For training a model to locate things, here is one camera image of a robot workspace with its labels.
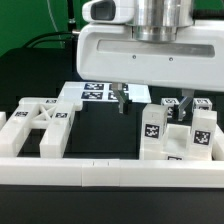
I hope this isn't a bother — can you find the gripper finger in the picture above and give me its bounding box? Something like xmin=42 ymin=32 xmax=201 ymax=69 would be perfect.
xmin=172 ymin=89 xmax=194 ymax=121

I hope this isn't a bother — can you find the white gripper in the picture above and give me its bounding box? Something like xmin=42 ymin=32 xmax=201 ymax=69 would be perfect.
xmin=75 ymin=0 xmax=224 ymax=116

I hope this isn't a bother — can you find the white chair seat part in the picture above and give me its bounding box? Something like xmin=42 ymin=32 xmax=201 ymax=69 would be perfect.
xmin=138 ymin=123 xmax=214 ymax=162

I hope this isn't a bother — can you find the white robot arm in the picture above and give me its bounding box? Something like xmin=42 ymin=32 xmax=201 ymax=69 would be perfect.
xmin=76 ymin=0 xmax=224 ymax=118

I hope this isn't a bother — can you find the white tagged cube right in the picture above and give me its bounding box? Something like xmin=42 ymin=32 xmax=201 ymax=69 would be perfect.
xmin=192 ymin=98 xmax=212 ymax=110

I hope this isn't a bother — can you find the white tagged cube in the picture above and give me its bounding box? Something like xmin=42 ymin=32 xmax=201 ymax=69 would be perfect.
xmin=161 ymin=98 xmax=179 ymax=116
xmin=192 ymin=98 xmax=212 ymax=110

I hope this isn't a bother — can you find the white tagged cube left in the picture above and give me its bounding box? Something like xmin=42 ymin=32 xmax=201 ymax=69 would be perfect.
xmin=161 ymin=98 xmax=179 ymax=116

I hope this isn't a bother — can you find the white right fence bar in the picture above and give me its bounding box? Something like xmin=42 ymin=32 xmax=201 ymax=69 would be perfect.
xmin=212 ymin=126 xmax=224 ymax=161

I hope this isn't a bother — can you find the white fence bar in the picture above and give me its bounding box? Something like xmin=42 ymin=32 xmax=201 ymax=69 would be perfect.
xmin=0 ymin=112 xmax=6 ymax=130
xmin=212 ymin=126 xmax=224 ymax=161
xmin=0 ymin=157 xmax=224 ymax=188

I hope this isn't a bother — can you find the white front fence bar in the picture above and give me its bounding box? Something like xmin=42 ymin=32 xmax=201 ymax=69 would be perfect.
xmin=0 ymin=157 xmax=224 ymax=188

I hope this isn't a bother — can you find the black vertical pole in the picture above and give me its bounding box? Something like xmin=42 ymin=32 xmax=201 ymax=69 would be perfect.
xmin=64 ymin=0 xmax=76 ymax=51

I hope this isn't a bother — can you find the white left fence bar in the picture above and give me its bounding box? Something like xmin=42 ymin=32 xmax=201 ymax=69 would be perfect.
xmin=0 ymin=112 xmax=6 ymax=130

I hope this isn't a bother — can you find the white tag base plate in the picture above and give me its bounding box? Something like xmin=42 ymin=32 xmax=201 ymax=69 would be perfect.
xmin=59 ymin=82 xmax=151 ymax=103

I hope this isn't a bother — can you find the white chair back frame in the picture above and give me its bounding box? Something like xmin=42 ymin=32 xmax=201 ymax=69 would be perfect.
xmin=0 ymin=98 xmax=83 ymax=158

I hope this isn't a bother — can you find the black cable with connector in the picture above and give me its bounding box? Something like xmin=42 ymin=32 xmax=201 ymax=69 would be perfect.
xmin=21 ymin=29 xmax=81 ymax=49

